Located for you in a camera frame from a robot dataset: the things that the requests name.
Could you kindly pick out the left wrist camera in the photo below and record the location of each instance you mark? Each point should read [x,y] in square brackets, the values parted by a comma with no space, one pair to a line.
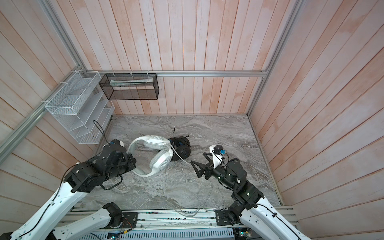
[117,142]

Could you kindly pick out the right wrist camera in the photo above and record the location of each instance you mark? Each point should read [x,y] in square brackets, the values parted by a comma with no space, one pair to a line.
[217,153]

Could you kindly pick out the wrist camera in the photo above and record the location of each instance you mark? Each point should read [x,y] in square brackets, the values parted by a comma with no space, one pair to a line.
[217,153]
[117,142]

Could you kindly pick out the aluminium wall frame rail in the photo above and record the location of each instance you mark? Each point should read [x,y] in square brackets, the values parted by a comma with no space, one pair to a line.
[24,128]

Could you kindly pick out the white wire mesh shelf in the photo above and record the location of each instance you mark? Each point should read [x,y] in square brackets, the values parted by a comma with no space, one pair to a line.
[80,108]

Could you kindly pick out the white headphones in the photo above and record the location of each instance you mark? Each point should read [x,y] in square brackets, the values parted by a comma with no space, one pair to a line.
[160,160]

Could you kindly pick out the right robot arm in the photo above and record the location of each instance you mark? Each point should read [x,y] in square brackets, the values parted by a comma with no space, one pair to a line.
[250,207]

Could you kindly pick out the black headphones with blue band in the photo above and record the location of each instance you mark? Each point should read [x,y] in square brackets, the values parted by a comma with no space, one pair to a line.
[182,147]

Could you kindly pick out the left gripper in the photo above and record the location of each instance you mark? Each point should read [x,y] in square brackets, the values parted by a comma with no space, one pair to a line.
[132,161]

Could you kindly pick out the black wire mesh basket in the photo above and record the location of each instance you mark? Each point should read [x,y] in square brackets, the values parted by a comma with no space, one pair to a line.
[130,86]

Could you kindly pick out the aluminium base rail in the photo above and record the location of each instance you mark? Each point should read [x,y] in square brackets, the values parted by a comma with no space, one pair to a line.
[180,222]

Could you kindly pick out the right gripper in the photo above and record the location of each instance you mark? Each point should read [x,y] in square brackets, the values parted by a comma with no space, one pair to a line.
[205,168]

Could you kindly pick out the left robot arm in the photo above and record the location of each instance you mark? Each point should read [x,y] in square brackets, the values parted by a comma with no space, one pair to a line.
[79,180]

